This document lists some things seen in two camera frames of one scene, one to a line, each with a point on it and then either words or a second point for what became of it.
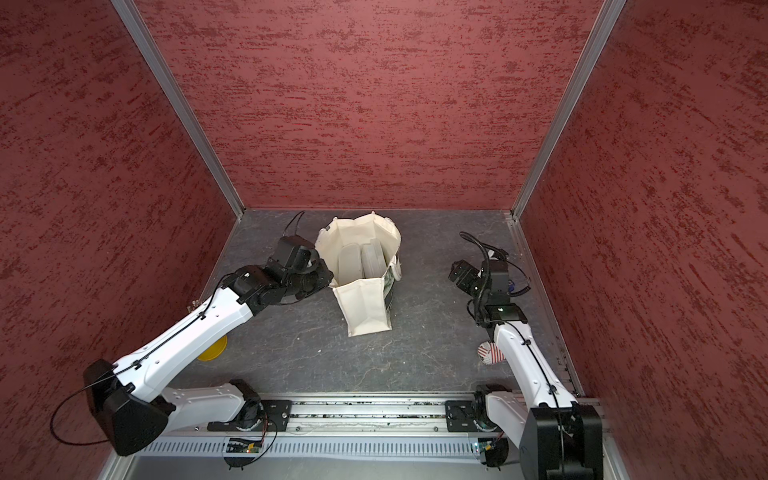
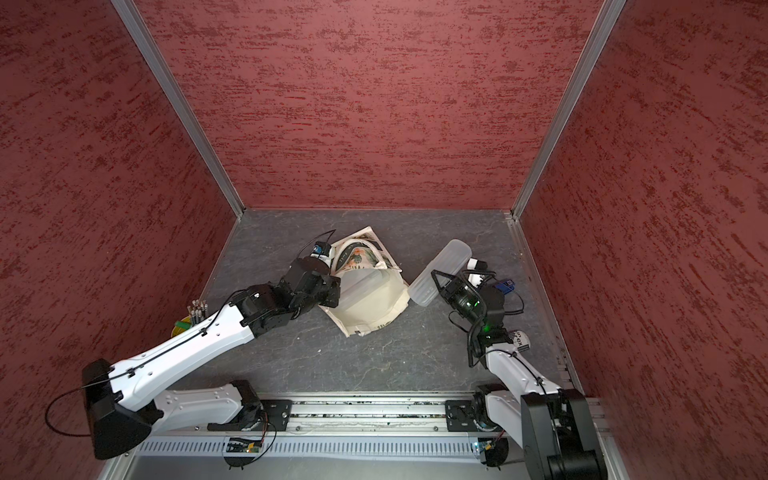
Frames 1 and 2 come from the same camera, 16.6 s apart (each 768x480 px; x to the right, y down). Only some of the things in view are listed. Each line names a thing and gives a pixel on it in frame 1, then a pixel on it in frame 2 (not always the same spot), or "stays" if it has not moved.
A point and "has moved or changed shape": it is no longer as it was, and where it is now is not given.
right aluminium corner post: (598, 41) stays
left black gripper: (324, 277) to (334, 285)
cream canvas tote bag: (362, 251) has moved or changed shape
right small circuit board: (485, 444) stays
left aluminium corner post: (135, 21) stays
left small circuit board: (243, 445) stays
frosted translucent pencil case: (349, 264) to (424, 290)
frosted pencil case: (374, 262) to (370, 292)
